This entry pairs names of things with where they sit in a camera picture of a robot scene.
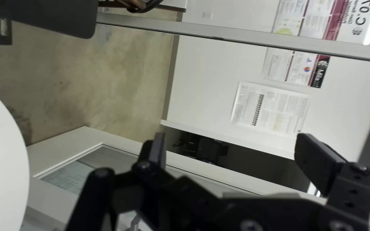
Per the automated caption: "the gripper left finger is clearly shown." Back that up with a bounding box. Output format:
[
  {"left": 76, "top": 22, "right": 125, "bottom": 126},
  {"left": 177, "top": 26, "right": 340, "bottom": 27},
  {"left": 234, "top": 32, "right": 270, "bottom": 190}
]
[{"left": 66, "top": 132, "right": 237, "bottom": 231}]

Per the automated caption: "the black device in shelf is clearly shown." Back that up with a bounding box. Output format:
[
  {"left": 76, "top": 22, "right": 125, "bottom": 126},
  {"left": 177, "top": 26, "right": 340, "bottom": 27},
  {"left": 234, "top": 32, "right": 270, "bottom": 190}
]
[{"left": 172, "top": 132, "right": 229, "bottom": 166}]

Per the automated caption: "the large poster with maroon stripe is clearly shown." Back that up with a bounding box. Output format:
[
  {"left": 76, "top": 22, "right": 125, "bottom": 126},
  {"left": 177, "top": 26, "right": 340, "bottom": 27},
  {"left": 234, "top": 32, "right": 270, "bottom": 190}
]
[{"left": 272, "top": 0, "right": 370, "bottom": 45}]

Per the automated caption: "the small poster with maroon stripe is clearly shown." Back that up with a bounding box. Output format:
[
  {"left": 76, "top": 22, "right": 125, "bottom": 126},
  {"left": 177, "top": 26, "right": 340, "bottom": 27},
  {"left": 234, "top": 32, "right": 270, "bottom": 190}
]
[{"left": 261, "top": 47, "right": 330, "bottom": 89}]

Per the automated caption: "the glass cabinet door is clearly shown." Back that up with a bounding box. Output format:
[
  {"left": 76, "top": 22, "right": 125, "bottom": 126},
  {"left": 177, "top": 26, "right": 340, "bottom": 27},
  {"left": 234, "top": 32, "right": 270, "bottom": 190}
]
[{"left": 32, "top": 143, "right": 256, "bottom": 231}]

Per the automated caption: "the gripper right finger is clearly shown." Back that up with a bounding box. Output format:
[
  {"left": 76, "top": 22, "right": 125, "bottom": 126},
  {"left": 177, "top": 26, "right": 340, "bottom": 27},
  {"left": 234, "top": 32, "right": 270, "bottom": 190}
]
[{"left": 294, "top": 133, "right": 370, "bottom": 231}]

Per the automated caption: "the white text poster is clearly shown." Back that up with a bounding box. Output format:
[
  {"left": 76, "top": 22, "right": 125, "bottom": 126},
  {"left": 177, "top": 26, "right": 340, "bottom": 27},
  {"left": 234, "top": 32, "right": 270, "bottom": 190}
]
[{"left": 230, "top": 81, "right": 311, "bottom": 136}]

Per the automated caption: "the grey metal rail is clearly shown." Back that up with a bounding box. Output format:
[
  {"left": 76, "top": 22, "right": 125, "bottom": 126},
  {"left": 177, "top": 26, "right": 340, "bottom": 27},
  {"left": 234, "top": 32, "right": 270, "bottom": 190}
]
[{"left": 96, "top": 12, "right": 370, "bottom": 64}]

